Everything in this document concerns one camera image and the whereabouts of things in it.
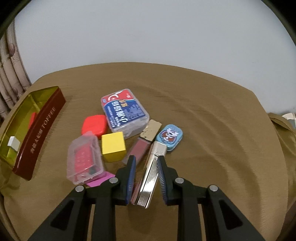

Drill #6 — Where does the clear blue-label floss box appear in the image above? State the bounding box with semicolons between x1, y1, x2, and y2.
100;88;150;139

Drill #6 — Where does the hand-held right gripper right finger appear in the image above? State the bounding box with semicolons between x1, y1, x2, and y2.
157;155;266;241

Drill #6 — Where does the small blue cartoon tin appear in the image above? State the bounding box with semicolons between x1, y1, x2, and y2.
156;124;184;151

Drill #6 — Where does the pale crumpled bag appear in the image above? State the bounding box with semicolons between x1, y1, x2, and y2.
282;112;296;128

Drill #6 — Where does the yellow cube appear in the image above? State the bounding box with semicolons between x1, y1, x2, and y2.
101;132;127;163

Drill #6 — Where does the small white block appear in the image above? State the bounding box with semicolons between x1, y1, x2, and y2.
8;137;20;151

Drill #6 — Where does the dark red toffee tin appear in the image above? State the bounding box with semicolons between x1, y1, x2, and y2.
0;86;66;181

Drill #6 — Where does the clear case with red contents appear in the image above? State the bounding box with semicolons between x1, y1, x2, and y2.
67;131;104;185

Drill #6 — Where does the small red case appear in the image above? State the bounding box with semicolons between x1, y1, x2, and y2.
81;115;107;137

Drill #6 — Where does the lip gloss with gold cap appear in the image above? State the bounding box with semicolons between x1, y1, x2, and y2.
122;119;162;166

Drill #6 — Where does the brown tablecloth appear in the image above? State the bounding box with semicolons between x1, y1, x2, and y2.
0;62;296;241

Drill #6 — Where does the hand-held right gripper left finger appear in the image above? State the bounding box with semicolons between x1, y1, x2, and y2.
28;155;137;241

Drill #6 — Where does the pink card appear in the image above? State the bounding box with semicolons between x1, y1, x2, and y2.
86;171;116;188

